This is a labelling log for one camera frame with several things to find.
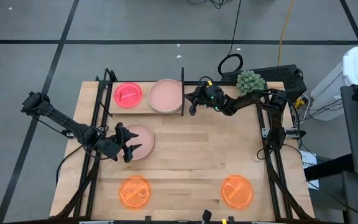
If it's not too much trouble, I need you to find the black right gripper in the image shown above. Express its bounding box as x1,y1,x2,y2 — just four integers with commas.
185,84,226,116

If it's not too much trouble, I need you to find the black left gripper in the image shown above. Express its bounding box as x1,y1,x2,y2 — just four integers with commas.
99,123,142,163

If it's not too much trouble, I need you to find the pink matte plate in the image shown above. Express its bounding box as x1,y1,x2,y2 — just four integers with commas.
119,123,155,161

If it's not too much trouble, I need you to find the large pink bowl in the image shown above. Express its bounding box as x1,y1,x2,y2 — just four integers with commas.
147,78,185,113

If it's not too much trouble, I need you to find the red transparent plate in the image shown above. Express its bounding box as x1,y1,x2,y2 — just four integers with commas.
113,82,144,109

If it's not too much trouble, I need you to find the orange transparent plate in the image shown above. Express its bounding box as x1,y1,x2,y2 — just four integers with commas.
118,175,152,210
221,174,254,209

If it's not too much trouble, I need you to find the green plant in white pot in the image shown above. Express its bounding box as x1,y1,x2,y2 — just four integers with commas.
236,70,266,96

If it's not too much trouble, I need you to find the black perforated computer case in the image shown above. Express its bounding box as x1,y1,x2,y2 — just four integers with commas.
221,64,308,102

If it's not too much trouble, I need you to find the white paper sheet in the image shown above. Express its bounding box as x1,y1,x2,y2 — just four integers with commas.
299,151,320,190

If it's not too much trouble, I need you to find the wooden shelf with black frame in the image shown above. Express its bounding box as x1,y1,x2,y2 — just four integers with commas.
96,67,186,118

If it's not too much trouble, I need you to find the black aluminium table frame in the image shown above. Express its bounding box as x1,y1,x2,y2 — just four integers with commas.
51,79,315,224

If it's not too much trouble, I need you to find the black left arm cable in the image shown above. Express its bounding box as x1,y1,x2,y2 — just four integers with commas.
55,144,83,186

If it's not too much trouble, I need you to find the black hanging cable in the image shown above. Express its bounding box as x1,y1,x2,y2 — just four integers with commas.
217,0,244,76

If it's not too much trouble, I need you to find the black table-level camera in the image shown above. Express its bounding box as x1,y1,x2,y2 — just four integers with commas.
201,209,213,224

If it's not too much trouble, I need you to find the yellow hanging cable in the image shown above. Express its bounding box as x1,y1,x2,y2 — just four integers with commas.
277,0,295,67

